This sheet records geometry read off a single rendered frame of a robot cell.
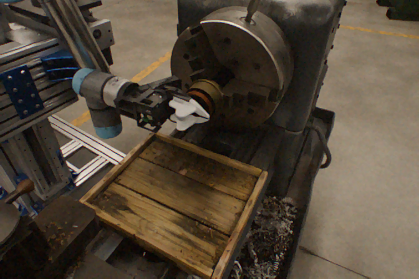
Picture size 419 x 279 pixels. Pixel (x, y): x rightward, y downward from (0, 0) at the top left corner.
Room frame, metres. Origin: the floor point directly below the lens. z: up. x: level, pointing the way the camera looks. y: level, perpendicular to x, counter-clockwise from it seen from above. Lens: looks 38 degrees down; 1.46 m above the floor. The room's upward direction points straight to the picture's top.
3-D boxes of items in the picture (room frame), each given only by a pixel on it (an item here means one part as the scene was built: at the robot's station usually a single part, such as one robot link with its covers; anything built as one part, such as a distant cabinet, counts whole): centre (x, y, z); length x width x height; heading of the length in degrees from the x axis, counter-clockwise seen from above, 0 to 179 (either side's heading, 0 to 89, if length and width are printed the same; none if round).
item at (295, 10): (1.06, -0.25, 1.06); 0.59 x 0.48 x 0.39; 152
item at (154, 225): (0.45, 0.06, 0.89); 0.36 x 0.30 x 0.04; 62
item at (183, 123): (0.50, 0.03, 1.07); 0.09 x 0.06 x 0.03; 62
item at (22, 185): (0.26, 0.25, 1.14); 0.04 x 0.02 x 0.02; 152
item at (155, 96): (0.55, 0.13, 1.08); 0.12 x 0.09 x 0.08; 62
